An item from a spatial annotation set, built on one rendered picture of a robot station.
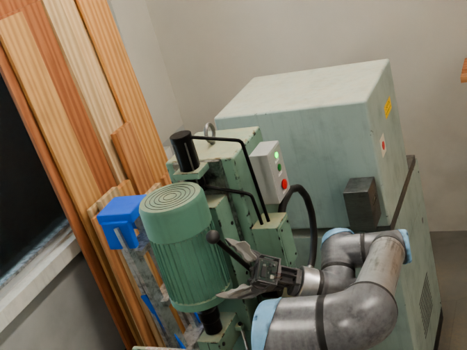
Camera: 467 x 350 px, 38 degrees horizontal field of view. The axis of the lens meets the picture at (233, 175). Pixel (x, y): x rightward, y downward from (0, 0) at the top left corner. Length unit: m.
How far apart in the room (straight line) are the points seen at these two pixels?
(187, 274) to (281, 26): 2.38
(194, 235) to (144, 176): 1.85
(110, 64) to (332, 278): 2.13
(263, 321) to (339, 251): 0.57
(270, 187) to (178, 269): 0.38
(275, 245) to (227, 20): 2.30
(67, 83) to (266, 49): 1.25
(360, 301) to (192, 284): 0.64
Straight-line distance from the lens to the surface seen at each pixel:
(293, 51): 3.97
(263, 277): 1.70
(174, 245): 1.75
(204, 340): 1.97
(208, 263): 1.79
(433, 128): 3.97
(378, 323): 1.29
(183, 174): 1.85
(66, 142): 3.21
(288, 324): 1.28
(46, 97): 3.17
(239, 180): 1.89
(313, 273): 1.75
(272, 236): 1.93
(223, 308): 2.04
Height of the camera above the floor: 2.20
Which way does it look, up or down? 23 degrees down
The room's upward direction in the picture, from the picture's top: 16 degrees counter-clockwise
